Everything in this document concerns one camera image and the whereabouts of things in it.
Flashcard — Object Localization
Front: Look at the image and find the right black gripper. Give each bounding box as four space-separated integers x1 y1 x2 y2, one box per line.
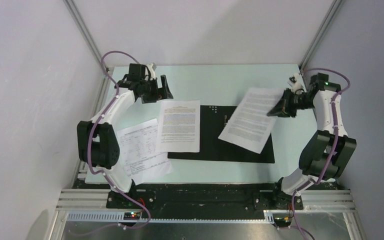
267 88 315 118

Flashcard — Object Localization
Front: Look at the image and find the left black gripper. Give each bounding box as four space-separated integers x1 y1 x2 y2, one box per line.
140 75 173 104

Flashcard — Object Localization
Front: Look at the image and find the printed white paper sheet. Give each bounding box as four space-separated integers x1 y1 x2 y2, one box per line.
155 100 201 153

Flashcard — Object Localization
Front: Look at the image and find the red and black folder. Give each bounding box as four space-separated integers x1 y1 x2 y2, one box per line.
168 105 275 164

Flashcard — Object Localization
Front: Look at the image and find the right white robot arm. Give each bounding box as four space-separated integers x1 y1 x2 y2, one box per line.
267 74 357 209

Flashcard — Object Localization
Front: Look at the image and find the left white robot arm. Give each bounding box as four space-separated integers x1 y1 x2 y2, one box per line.
76 63 174 208

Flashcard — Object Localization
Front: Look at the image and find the white table form sheet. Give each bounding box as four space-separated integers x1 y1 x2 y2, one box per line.
116 118 173 185

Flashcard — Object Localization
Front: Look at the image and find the right controller board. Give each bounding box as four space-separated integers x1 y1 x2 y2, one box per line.
273 217 292 229

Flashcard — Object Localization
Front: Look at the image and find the controller board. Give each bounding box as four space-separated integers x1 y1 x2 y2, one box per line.
273 217 292 229
123 211 142 221

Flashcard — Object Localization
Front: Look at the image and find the left controller board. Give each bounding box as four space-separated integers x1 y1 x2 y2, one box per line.
123 211 142 221

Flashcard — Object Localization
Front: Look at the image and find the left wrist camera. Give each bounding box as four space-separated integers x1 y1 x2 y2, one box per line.
145 62 157 81

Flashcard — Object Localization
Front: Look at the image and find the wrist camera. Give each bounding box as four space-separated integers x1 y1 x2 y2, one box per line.
145 62 157 81
288 73 305 95

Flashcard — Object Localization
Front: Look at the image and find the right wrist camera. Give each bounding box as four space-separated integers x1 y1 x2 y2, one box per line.
288 73 305 95

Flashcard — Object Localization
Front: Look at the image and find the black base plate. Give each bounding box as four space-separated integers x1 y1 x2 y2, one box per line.
72 180 342 221

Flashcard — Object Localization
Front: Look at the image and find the left aluminium corner post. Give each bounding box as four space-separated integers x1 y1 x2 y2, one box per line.
63 0 108 73

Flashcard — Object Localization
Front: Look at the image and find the aluminium corner post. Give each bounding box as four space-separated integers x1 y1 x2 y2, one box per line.
299 0 345 70
63 0 108 73

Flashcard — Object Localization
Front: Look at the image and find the right aluminium corner post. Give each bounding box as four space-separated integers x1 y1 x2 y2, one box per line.
299 0 345 70

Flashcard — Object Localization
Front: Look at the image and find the aluminium frame rail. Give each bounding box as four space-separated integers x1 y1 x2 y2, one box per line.
47 183 366 240

